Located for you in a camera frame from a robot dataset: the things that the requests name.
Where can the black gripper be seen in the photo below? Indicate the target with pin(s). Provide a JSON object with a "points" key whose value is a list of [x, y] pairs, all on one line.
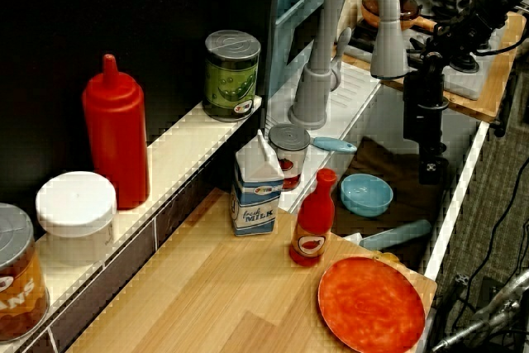
{"points": [[425, 101]]}

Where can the light blue bowl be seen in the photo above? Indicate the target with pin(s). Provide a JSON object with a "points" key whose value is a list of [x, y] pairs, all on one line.
{"points": [[365, 196]]}

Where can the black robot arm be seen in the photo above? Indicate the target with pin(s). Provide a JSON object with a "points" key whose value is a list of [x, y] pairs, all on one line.
{"points": [[487, 3]]}

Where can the white toy sink unit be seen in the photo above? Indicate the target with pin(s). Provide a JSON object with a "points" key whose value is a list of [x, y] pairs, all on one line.
{"points": [[458, 204]]}

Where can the brown folded cloth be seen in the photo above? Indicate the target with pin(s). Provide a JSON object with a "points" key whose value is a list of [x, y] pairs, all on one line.
{"points": [[372, 158]]}

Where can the toy stove top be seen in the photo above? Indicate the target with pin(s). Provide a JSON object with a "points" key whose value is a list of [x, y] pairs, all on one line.
{"points": [[463, 84]]}

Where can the yellow toy food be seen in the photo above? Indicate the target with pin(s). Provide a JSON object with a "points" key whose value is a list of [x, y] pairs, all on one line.
{"points": [[384, 256]]}

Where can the red hot sauce bottle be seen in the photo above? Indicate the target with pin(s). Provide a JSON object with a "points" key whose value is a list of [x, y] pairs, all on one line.
{"points": [[314, 220]]}

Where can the tomato can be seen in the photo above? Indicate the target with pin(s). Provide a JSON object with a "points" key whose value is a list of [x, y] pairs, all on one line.
{"points": [[289, 154]]}

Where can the orange plate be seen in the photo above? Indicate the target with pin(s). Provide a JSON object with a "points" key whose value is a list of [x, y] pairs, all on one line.
{"points": [[370, 303]]}

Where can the grey toy faucet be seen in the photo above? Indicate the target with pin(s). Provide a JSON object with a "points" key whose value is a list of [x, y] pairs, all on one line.
{"points": [[314, 80]]}

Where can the grey faucet lever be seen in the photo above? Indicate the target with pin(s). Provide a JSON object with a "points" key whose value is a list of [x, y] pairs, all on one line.
{"points": [[341, 51]]}

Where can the silver metal stand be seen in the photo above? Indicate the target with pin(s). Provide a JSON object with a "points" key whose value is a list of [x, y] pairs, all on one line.
{"points": [[492, 311]]}

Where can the fresh milk carton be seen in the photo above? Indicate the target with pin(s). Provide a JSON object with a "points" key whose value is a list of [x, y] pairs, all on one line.
{"points": [[254, 200]]}

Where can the green peas can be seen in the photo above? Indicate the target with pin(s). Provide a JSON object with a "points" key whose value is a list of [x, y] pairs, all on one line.
{"points": [[231, 76]]}

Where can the red ketchup squeeze bottle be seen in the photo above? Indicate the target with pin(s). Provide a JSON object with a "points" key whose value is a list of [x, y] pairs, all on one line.
{"points": [[117, 138]]}

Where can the white lidded jar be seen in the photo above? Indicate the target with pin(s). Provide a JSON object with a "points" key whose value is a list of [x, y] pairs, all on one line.
{"points": [[76, 212]]}

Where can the orange beans can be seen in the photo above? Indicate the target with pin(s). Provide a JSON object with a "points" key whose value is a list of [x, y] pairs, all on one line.
{"points": [[18, 278]]}

